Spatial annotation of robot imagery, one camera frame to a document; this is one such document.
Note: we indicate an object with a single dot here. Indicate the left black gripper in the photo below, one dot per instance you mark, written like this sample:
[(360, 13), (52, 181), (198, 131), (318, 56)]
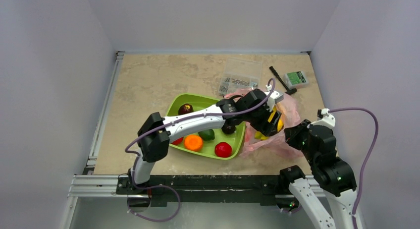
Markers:
[(271, 130)]

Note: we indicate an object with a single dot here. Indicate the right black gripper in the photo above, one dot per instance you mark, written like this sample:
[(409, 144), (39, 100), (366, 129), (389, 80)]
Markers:
[(293, 134)]

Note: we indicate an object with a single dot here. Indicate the yellow fake banana bunch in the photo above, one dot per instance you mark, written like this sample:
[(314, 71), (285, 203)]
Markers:
[(270, 125)]

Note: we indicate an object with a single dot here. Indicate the pink plastic bag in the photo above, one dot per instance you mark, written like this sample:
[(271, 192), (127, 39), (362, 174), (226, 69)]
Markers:
[(277, 143)]

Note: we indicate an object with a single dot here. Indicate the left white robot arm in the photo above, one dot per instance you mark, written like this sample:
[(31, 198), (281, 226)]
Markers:
[(157, 132)]

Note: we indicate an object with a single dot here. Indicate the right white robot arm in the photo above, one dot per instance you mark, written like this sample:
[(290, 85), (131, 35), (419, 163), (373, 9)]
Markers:
[(334, 176)]

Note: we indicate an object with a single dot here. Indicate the red fake apple right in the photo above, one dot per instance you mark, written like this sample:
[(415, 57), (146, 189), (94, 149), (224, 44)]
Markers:
[(223, 150)]

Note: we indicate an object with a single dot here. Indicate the dark green fake avocado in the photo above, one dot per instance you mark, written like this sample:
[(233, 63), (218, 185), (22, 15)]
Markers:
[(207, 135)]

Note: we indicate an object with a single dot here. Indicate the orange fake fruit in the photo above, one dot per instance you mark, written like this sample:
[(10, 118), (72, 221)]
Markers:
[(193, 143)]

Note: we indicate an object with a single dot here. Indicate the dark red fake apple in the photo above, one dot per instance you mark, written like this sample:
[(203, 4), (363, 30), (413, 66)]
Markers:
[(185, 109)]

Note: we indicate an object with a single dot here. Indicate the red fake apple left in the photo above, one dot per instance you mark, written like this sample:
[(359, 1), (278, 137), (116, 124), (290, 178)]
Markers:
[(178, 141)]

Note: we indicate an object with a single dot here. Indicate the small green labelled box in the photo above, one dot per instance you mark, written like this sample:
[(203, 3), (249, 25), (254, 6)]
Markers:
[(296, 80)]

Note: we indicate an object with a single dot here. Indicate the clear plastic screw box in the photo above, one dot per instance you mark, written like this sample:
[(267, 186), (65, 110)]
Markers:
[(239, 74)]

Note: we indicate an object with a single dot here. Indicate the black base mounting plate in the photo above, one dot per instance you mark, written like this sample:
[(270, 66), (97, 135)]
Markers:
[(265, 190)]

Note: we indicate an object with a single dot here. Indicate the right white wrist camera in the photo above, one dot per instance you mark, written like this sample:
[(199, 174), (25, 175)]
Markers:
[(325, 118)]

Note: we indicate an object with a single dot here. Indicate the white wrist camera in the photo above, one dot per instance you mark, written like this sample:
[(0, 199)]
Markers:
[(274, 97), (325, 118)]

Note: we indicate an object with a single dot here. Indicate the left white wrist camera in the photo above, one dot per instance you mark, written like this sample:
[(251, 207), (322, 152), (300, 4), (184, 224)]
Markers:
[(274, 97)]

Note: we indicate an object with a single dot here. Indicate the black T-handle tool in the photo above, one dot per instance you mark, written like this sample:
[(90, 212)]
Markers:
[(288, 90)]

